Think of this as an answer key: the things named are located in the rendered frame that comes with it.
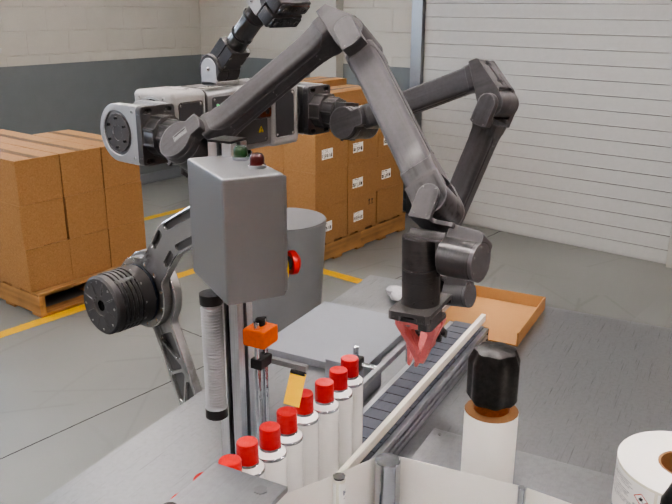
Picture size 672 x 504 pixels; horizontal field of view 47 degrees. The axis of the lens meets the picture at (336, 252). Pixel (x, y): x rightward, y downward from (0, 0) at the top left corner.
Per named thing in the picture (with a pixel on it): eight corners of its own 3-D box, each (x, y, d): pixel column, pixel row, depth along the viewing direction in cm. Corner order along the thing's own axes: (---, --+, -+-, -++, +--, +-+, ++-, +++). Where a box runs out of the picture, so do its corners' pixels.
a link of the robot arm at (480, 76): (510, 51, 164) (488, 47, 156) (524, 113, 163) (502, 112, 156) (351, 112, 192) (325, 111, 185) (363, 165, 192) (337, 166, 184)
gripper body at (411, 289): (452, 305, 118) (453, 259, 116) (428, 329, 110) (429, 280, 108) (413, 299, 121) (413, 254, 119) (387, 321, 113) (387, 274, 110)
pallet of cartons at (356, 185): (310, 269, 514) (309, 96, 478) (222, 246, 561) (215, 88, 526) (406, 229, 605) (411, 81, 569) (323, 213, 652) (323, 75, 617)
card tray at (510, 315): (517, 346, 205) (518, 333, 204) (426, 328, 217) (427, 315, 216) (544, 309, 231) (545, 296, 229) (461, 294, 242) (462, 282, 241)
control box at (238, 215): (227, 307, 111) (221, 179, 105) (192, 272, 126) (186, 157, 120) (291, 295, 116) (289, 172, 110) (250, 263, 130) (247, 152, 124)
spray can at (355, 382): (351, 465, 144) (352, 366, 138) (329, 455, 147) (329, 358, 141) (367, 453, 148) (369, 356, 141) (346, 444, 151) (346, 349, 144)
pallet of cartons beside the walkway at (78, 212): (155, 279, 495) (144, 141, 468) (39, 319, 433) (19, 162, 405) (48, 244, 565) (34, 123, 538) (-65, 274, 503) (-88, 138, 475)
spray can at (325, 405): (327, 495, 135) (327, 391, 129) (304, 485, 138) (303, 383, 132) (344, 481, 139) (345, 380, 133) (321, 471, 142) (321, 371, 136)
